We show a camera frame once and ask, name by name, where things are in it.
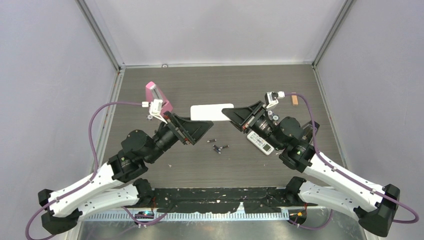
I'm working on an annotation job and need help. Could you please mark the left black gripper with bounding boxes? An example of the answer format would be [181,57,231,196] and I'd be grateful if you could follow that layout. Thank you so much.
[145,110,213,164]

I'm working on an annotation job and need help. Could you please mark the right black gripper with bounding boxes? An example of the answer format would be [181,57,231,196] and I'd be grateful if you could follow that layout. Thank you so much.
[221,100,284,151]

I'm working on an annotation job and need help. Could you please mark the large white remote control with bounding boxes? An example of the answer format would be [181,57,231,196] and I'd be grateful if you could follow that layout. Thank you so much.
[190,103,234,122]

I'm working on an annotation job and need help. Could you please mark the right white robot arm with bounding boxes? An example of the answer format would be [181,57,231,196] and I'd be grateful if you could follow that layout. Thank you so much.
[221,101,401,237]

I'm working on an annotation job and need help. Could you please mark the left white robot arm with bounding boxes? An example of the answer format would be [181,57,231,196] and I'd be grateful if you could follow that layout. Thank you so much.
[38,111,214,235]

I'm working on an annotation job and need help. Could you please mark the small white remote control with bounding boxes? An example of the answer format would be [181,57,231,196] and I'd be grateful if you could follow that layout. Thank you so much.
[247,131,275,156]

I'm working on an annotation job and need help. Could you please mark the small wooden block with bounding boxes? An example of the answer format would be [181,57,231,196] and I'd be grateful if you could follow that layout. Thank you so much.
[291,94,299,106]

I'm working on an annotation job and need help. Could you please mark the pink metronome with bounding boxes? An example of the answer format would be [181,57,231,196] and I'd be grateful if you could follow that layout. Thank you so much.
[145,81,173,114]

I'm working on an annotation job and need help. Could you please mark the black metronome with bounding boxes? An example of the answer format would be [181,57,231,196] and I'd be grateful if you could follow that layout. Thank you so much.
[301,120,320,140]

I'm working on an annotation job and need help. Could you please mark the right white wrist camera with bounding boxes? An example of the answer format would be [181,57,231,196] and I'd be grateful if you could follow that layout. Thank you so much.
[264,91,286,111]

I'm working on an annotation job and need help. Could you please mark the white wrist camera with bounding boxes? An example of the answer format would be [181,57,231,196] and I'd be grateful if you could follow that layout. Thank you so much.
[148,98,166,123]
[264,91,286,111]

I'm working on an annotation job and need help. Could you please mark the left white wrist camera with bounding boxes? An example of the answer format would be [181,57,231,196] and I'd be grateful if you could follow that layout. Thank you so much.
[148,98,166,123]

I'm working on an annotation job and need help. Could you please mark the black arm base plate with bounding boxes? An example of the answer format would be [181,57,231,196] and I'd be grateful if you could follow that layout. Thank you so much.
[121,187,319,215]

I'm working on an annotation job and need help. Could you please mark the white slotted cable duct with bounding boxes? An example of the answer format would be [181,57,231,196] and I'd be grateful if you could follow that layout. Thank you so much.
[86,209,289,222]

